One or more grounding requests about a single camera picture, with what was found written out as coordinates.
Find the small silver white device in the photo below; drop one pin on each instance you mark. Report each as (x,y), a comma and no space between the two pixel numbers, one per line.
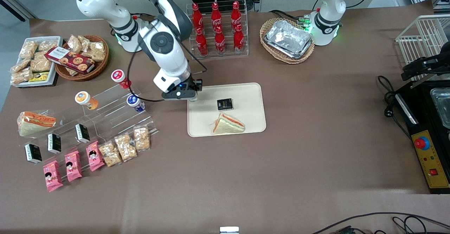
(229,230)

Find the red emergency stop button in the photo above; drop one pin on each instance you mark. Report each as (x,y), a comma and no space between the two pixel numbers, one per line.
(421,143)

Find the orange gum bottle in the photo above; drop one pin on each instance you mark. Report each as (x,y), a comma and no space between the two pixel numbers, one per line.
(86,99)

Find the brown wicker basket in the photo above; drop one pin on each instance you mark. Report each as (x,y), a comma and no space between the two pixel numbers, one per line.
(100,67)

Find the pink snack packet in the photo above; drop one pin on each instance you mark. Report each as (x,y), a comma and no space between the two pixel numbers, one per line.
(73,166)
(52,177)
(95,156)

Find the black white carton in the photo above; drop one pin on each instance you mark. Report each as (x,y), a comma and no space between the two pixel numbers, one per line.
(82,133)
(33,153)
(54,143)

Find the yellow snack packet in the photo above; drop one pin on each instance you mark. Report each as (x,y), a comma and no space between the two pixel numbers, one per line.
(39,77)

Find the clear acrylic bottle rack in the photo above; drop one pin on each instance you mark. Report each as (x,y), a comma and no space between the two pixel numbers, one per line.
(242,53)

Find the small black box gold print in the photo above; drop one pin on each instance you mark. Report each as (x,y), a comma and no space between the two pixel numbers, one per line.
(224,104)

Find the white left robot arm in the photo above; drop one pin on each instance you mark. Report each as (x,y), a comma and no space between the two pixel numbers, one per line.
(332,2)

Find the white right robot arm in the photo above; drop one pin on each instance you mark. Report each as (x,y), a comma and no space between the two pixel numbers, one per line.
(105,2)

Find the stacked foil trays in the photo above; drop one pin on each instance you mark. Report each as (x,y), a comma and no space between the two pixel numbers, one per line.
(288,37)

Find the red cookie box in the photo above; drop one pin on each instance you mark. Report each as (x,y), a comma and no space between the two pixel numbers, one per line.
(70,60)

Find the blue gum bottle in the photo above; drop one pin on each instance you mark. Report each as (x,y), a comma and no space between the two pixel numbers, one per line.
(135,103)

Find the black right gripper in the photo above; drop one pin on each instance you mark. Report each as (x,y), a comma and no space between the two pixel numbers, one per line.
(194,85)

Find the white rectangular dish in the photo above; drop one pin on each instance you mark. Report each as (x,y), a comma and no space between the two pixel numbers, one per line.
(52,40)

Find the clear bag of biscuits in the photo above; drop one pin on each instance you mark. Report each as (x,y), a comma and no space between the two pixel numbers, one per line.
(142,138)
(110,154)
(126,147)

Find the red gum bottle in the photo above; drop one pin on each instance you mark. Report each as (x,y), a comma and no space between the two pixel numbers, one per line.
(121,78)

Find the black machine with yellow panel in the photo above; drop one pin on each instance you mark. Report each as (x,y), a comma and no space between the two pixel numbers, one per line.
(422,121)

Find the light wicker basket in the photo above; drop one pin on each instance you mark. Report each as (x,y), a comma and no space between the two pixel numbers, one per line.
(269,49)

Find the red cola bottle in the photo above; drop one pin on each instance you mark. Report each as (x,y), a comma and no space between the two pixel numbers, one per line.
(236,14)
(220,43)
(197,18)
(216,16)
(238,41)
(201,44)

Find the wrapped triangle sandwich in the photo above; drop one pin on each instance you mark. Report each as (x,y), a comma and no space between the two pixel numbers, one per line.
(35,123)
(228,125)

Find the cream plastic tray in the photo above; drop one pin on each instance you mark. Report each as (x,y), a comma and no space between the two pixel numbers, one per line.
(242,100)

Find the clear acrylic stepped shelf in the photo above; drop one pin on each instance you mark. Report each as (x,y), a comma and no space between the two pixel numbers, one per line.
(116,121)

